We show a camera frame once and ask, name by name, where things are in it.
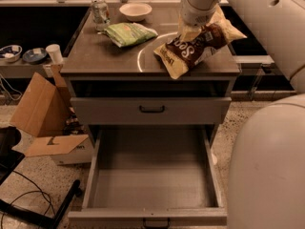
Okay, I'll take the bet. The brown chip bag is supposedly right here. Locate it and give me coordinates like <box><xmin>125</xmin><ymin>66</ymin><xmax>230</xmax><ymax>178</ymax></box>
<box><xmin>154</xmin><ymin>6</ymin><xmax>246</xmax><ymax>79</ymax></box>

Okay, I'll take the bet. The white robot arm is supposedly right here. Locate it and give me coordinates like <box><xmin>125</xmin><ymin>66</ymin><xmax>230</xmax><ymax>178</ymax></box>
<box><xmin>181</xmin><ymin>0</ymin><xmax>305</xmax><ymax>229</ymax></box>

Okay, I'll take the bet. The green chip bag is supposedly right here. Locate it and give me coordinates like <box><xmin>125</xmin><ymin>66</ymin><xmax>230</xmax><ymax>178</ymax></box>
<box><xmin>103</xmin><ymin>22</ymin><xmax>158</xmax><ymax>48</ymax></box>

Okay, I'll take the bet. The closed top drawer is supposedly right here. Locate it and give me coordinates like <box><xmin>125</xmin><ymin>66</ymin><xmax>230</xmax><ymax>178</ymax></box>
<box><xmin>71</xmin><ymin>97</ymin><xmax>231</xmax><ymax>125</ymax></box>

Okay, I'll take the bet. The grey drawer cabinet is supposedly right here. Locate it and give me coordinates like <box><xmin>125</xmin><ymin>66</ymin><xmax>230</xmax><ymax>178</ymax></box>
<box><xmin>61</xmin><ymin>3</ymin><xmax>239</xmax><ymax>140</ymax></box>

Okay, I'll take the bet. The open middle drawer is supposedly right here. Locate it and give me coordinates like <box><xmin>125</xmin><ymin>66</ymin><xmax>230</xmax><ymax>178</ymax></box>
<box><xmin>69</xmin><ymin>127</ymin><xmax>227</xmax><ymax>229</ymax></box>

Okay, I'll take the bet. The clear plastic water bottle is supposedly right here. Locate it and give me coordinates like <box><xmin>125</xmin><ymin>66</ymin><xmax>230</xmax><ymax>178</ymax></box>
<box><xmin>91</xmin><ymin>0</ymin><xmax>110</xmax><ymax>32</ymax></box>

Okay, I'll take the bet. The white paper cup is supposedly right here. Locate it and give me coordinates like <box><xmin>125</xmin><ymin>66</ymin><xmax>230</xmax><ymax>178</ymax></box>
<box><xmin>46</xmin><ymin>44</ymin><xmax>63</xmax><ymax>64</ymax></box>

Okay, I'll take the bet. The open cardboard box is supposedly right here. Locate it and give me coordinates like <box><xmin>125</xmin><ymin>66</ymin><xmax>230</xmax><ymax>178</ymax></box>
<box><xmin>10</xmin><ymin>65</ymin><xmax>93</xmax><ymax>165</ymax></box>

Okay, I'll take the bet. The blue white bowl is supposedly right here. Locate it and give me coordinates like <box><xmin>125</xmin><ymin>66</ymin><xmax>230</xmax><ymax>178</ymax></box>
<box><xmin>0</xmin><ymin>45</ymin><xmax>22</xmax><ymax>63</ymax></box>

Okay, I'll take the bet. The black chair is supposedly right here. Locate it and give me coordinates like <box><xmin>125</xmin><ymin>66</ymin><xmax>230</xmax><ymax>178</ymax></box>
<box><xmin>0</xmin><ymin>126</ymin><xmax>25</xmax><ymax>184</ymax></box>

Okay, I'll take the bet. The black stand leg left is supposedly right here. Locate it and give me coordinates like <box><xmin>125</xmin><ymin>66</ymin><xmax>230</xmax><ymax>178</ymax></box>
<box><xmin>0</xmin><ymin>179</ymin><xmax>82</xmax><ymax>229</ymax></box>

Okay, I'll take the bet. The black floor cable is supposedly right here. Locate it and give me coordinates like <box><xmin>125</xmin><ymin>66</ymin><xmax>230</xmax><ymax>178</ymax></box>
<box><xmin>0</xmin><ymin>169</ymin><xmax>56</xmax><ymax>229</ymax></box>

